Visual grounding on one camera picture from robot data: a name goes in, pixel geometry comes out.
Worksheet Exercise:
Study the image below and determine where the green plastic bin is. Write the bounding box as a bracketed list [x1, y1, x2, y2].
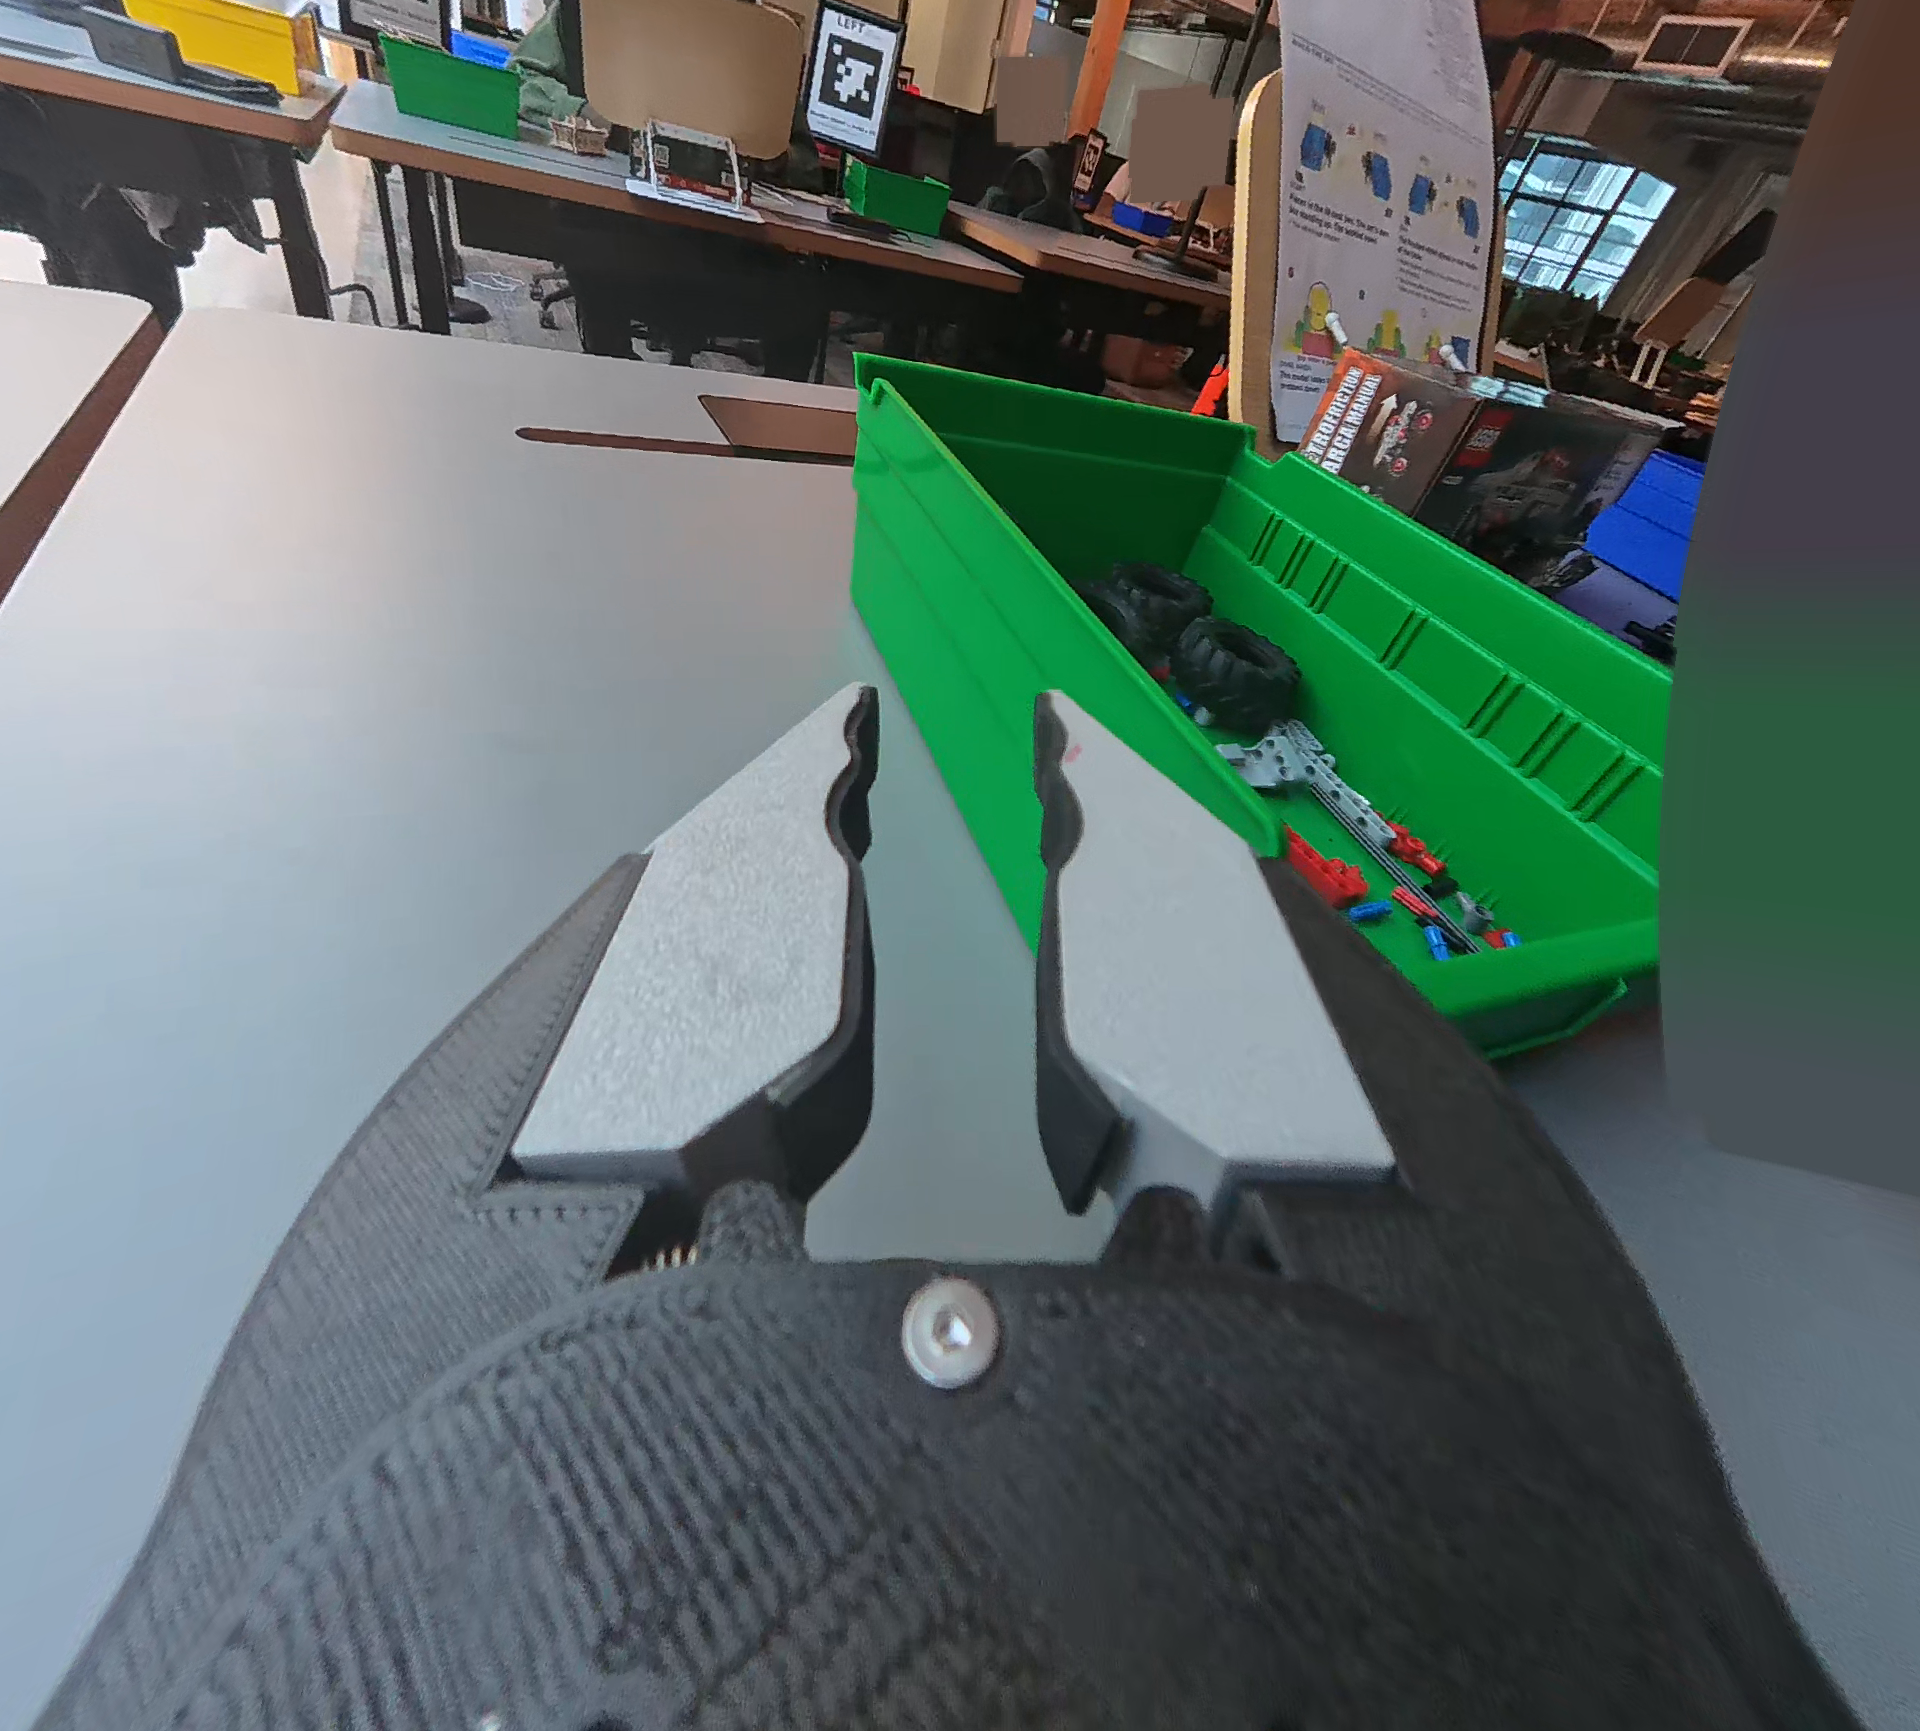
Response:
[846, 354, 1674, 1062]

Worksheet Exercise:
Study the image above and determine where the pile of small lego pieces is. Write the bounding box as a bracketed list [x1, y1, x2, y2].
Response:
[1282, 820, 1520, 966]

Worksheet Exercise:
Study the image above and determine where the beige rounded panel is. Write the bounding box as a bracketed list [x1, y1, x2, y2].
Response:
[576, 0, 804, 166]

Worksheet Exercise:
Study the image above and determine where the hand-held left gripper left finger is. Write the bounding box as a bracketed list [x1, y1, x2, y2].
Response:
[506, 684, 879, 1215]

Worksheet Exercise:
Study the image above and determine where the black lego tyre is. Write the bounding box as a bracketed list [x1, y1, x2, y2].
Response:
[1169, 618, 1301, 732]
[1081, 564, 1213, 660]

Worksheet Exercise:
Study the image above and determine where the black lego set box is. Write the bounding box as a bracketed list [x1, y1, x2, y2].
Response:
[1292, 348, 1667, 586]

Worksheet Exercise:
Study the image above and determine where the distant wooden desk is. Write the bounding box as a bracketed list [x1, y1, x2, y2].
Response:
[948, 202, 1236, 308]

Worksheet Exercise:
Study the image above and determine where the small green storage bin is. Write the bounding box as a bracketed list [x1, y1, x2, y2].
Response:
[840, 156, 954, 236]

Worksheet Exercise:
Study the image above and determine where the grey desk with black legs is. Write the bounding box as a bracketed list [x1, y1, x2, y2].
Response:
[0, 4, 348, 324]

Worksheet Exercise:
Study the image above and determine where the cardboard stand board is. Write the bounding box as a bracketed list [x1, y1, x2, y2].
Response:
[1225, 70, 1292, 462]

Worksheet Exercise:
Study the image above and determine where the grey lego frame piece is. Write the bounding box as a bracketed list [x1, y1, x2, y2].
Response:
[1218, 724, 1420, 886]

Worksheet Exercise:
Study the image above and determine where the blue plastic bin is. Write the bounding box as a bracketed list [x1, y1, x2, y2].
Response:
[1583, 454, 1704, 600]

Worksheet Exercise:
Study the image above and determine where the grid window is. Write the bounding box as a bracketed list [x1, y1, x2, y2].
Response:
[1499, 148, 1674, 294]

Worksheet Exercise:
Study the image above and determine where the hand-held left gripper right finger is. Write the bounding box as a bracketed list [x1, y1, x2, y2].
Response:
[1031, 690, 1406, 1217]

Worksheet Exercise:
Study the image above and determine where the dark cloth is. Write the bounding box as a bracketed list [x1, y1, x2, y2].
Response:
[0, 88, 287, 264]

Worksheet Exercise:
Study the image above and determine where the printed instruction sheet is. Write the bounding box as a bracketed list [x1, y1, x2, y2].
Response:
[1255, 0, 1501, 444]

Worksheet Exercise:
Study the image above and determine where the long wooden edged desk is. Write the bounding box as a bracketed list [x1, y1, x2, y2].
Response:
[329, 82, 1025, 338]

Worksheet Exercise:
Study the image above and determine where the red framed picture stand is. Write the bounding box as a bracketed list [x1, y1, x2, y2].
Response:
[629, 118, 760, 216]

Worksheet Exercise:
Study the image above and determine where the yellow plastic bin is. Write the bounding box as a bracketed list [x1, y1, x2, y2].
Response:
[107, 0, 324, 96]

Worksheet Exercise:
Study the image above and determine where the small black marker sign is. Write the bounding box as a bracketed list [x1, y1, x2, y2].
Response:
[802, 0, 905, 150]

